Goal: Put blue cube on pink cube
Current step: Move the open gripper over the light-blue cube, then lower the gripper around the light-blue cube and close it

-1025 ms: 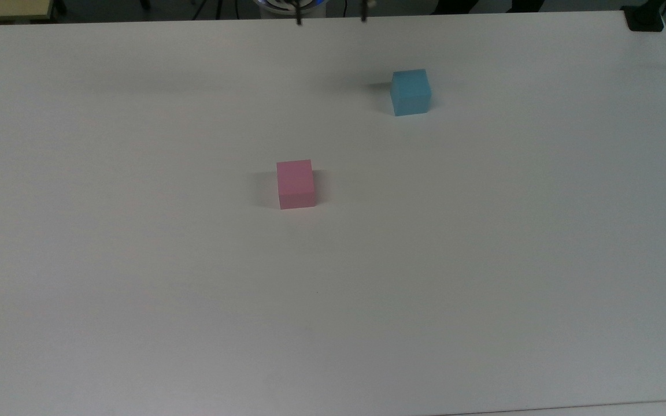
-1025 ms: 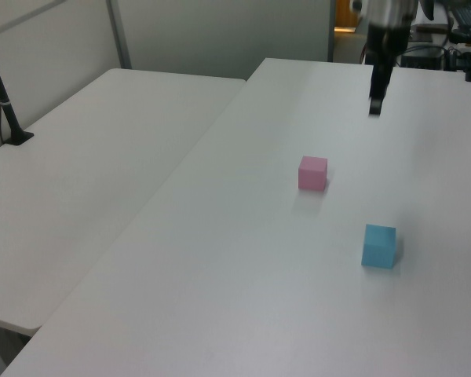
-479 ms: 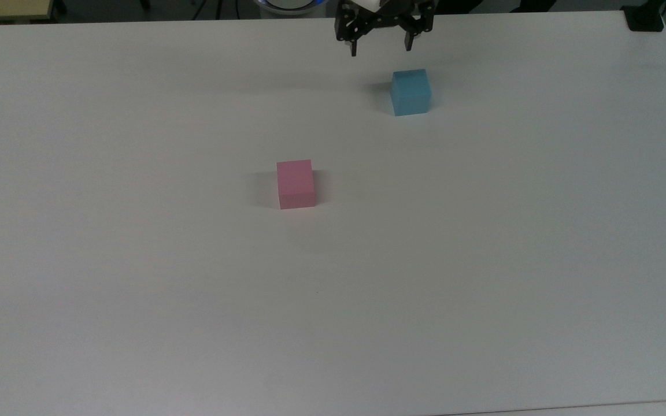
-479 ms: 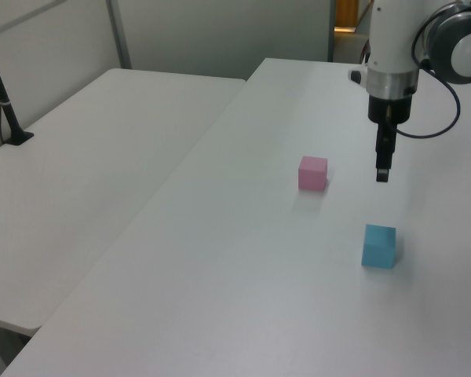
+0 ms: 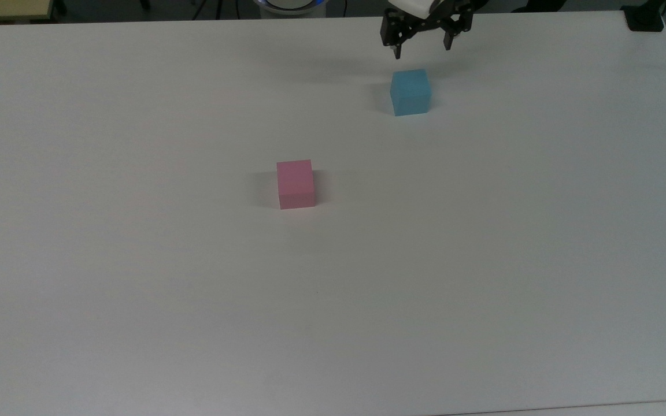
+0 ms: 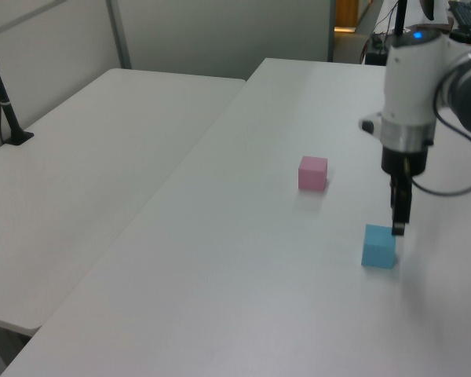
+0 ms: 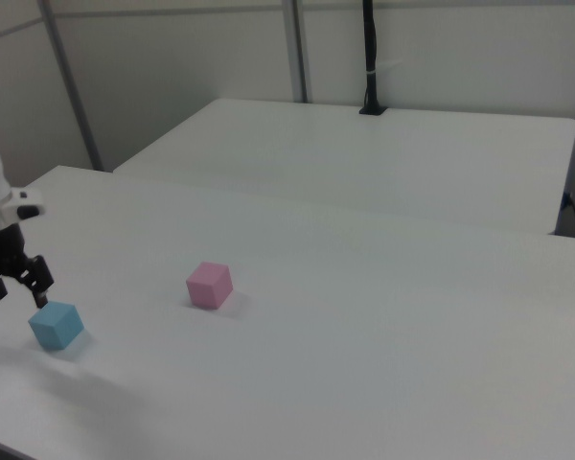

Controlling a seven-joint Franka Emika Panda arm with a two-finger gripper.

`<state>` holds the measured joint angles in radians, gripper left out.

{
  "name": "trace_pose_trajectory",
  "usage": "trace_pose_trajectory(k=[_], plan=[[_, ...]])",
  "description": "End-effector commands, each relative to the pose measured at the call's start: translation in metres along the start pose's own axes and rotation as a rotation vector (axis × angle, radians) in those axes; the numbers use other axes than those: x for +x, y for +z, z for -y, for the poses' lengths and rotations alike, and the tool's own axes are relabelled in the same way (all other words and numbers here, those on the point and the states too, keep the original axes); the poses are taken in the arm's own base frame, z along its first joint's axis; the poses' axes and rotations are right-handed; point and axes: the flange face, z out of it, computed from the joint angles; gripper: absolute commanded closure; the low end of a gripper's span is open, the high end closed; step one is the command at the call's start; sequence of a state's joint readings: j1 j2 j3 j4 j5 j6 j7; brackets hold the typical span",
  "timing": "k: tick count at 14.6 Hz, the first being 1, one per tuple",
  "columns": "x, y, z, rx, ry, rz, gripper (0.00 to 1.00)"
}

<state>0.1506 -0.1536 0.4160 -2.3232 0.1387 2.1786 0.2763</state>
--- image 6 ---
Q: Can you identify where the pink foam cube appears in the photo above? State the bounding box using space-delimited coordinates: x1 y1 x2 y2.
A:
298 155 330 192

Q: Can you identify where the grey wall edge post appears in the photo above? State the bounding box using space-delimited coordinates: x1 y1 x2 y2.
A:
327 0 337 63

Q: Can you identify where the black keyboard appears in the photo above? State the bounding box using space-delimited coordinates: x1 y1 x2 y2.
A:
447 0 471 29

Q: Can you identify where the black monitor stand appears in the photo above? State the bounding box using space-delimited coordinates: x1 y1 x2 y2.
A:
393 0 408 37

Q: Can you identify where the black pole stand with base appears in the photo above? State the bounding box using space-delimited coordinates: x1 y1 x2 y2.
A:
0 31 35 147

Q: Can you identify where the blue foam cube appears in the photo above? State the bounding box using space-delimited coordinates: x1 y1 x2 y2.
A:
360 223 398 270

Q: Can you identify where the black box with green lights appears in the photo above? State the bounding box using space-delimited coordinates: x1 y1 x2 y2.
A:
365 34 390 67

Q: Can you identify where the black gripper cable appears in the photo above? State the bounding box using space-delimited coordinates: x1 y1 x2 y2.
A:
411 80 471 196

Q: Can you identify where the white adjacent table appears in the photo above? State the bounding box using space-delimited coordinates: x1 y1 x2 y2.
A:
0 68 247 335

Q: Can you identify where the grey partition frame post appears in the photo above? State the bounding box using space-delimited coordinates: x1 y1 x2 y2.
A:
104 0 133 70

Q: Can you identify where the orange wooden door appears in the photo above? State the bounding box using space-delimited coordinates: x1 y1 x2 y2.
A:
334 0 361 33

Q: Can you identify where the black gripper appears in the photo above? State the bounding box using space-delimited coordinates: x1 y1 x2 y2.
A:
380 145 429 237

